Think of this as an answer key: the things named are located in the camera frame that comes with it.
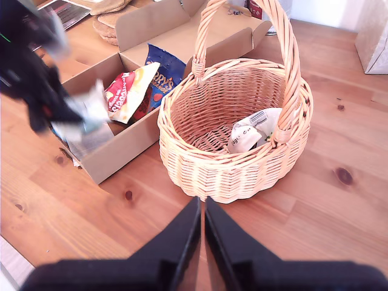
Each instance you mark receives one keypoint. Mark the round cork trivet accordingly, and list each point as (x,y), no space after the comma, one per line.
(109,6)
(104,30)

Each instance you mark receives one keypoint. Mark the white paper leaflet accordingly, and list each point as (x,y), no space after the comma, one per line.
(91,141)

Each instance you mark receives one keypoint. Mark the silver glitter box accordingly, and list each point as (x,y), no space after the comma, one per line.
(373,39)

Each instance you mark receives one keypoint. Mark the red and yellow egg bag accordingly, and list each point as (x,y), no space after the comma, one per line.
(127,97)

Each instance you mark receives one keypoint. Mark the white egg bag green print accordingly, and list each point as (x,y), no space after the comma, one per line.
(245,136)

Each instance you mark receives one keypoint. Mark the blue Terry's orange egg bag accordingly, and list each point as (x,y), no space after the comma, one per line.
(165,75)

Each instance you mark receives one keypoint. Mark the dark laptop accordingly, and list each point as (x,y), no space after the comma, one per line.
(66,12)

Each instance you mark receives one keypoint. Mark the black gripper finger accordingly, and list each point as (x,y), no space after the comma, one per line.
(62,112)
(230,242)
(175,242)

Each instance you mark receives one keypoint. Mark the white egg bag black script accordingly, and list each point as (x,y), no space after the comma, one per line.
(91,109)

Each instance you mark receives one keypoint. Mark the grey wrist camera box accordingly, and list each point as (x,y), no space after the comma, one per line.
(59,36)

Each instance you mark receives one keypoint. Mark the brown cardboard box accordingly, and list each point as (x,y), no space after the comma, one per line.
(127,151)

